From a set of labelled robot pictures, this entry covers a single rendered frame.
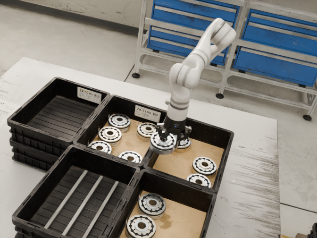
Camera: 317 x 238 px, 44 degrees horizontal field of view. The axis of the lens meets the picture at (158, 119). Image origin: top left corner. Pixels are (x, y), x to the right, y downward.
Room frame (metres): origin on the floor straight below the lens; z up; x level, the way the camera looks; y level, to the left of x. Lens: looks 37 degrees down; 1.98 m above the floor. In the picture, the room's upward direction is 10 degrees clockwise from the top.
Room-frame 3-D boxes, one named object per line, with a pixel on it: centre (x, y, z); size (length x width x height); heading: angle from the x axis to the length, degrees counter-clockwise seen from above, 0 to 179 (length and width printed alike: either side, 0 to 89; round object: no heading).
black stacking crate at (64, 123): (1.36, 0.43, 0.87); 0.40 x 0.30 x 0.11; 168
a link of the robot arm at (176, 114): (1.18, -0.06, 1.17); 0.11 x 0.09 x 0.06; 4
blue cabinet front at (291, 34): (3.09, -0.93, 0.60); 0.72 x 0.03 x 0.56; 83
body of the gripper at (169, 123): (1.17, -0.06, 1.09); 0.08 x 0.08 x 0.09
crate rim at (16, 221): (0.90, 0.22, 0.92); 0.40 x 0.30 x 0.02; 168
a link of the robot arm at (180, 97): (1.16, -0.05, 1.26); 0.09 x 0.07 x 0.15; 69
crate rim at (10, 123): (1.36, 0.43, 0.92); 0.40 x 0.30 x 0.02; 168
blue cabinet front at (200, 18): (3.19, -0.14, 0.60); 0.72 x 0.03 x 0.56; 83
